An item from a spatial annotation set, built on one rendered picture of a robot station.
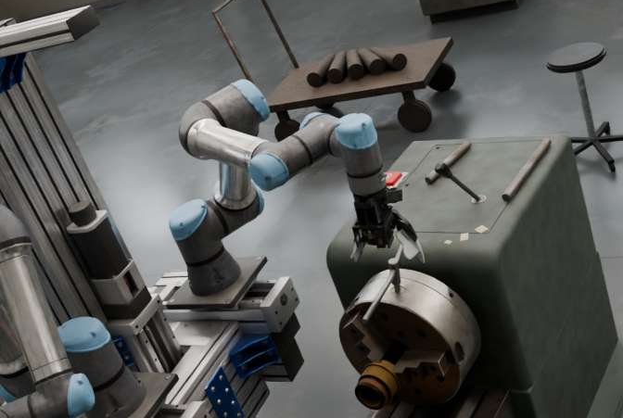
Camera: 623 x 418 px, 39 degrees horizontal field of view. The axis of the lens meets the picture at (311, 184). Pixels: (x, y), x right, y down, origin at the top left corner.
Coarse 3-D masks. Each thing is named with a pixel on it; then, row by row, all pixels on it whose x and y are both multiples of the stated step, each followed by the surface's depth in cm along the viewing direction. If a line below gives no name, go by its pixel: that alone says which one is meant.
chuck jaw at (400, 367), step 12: (408, 348) 200; (456, 348) 194; (408, 360) 196; (420, 360) 194; (432, 360) 192; (444, 360) 193; (456, 360) 194; (396, 372) 194; (408, 372) 194; (420, 372) 193; (432, 372) 193; (444, 372) 192; (408, 384) 194
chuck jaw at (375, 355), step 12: (348, 312) 204; (360, 312) 201; (348, 324) 200; (360, 324) 199; (372, 324) 201; (360, 336) 200; (372, 336) 199; (384, 336) 201; (360, 348) 199; (372, 348) 197; (384, 348) 199; (360, 360) 198; (372, 360) 196
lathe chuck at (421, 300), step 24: (408, 288) 198; (384, 312) 197; (408, 312) 193; (432, 312) 193; (456, 312) 197; (408, 336) 197; (432, 336) 193; (456, 336) 194; (384, 360) 206; (432, 384) 202; (456, 384) 197
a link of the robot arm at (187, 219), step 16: (192, 208) 237; (208, 208) 237; (176, 224) 233; (192, 224) 232; (208, 224) 235; (224, 224) 238; (176, 240) 236; (192, 240) 234; (208, 240) 236; (192, 256) 236; (208, 256) 237
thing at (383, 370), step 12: (372, 372) 193; (384, 372) 193; (360, 384) 192; (372, 384) 191; (384, 384) 192; (396, 384) 194; (360, 396) 194; (372, 396) 197; (384, 396) 191; (372, 408) 194
